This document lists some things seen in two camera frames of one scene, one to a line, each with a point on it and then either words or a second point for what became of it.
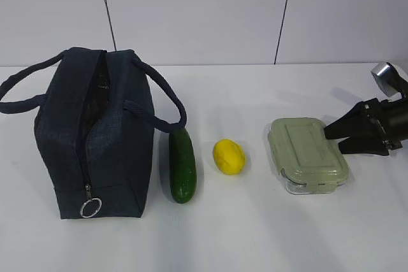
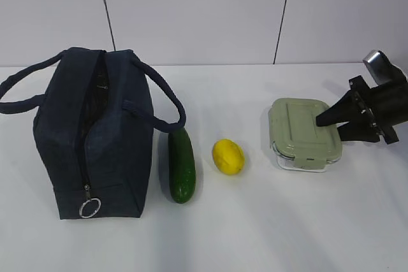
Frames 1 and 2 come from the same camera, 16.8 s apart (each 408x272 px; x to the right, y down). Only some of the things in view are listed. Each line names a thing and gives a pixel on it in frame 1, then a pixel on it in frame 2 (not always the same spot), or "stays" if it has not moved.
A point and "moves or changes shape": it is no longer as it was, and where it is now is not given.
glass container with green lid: [308, 162] moves or changes shape
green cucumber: [183, 165] stays
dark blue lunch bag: [95, 127] stays
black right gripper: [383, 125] → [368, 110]
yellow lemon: [229, 157] stays
